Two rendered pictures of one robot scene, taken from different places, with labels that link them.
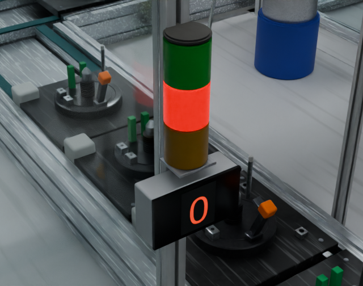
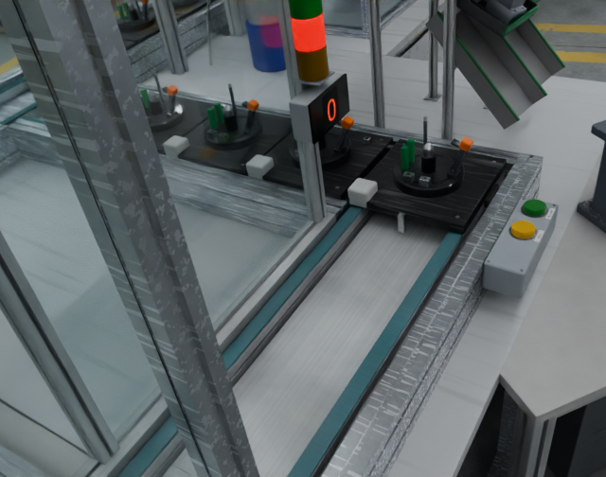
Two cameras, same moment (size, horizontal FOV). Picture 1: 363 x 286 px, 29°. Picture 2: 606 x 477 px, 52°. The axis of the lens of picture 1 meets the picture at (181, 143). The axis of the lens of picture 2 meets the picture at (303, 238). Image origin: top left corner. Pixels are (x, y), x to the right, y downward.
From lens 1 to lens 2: 41 cm
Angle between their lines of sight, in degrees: 15
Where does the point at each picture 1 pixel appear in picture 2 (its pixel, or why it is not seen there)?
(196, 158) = (325, 69)
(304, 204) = (356, 127)
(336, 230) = (385, 132)
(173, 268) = (315, 167)
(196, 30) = not seen: outside the picture
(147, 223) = (305, 126)
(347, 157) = (378, 79)
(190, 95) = (315, 21)
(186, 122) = (315, 43)
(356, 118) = (377, 47)
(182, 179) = (316, 90)
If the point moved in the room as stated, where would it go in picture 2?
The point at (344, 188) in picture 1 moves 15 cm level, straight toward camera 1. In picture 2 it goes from (380, 104) to (396, 134)
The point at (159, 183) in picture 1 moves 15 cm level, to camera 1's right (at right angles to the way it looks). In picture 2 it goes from (304, 97) to (386, 71)
